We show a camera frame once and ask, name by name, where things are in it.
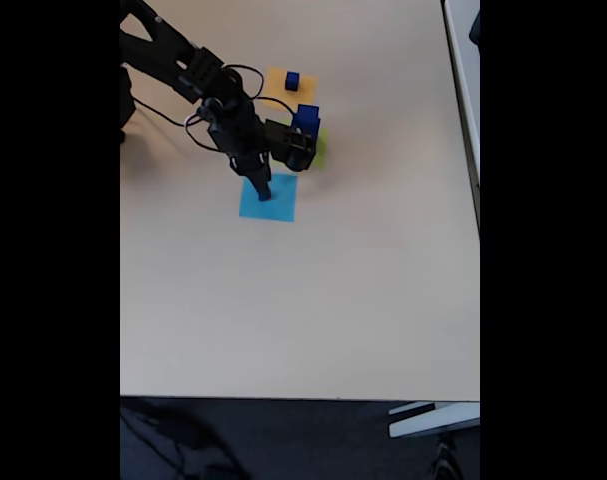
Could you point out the large blue cube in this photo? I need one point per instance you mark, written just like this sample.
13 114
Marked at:
317 135

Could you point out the medium blue cube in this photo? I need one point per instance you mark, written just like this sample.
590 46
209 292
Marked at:
308 116

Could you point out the small blue cube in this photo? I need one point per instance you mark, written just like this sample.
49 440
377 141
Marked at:
292 82

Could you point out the light blue paper square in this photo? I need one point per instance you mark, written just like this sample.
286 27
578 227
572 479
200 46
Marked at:
283 207

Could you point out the green paper square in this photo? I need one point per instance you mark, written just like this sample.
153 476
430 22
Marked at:
322 150

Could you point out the orange paper square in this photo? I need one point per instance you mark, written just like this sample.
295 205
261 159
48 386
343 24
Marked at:
275 85

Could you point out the white neighbouring table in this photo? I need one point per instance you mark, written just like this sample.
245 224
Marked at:
465 90

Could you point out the dark blue object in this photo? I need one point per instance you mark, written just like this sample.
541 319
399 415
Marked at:
475 27

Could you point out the white table foot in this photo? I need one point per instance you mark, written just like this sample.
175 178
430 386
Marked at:
433 420

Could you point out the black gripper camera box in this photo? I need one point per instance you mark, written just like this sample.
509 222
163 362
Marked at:
290 147

